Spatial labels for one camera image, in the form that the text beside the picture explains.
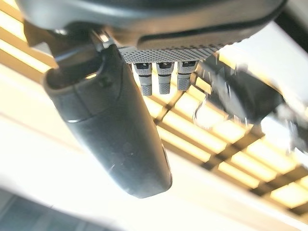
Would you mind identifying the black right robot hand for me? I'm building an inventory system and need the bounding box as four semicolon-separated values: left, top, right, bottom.
15;0;288;199

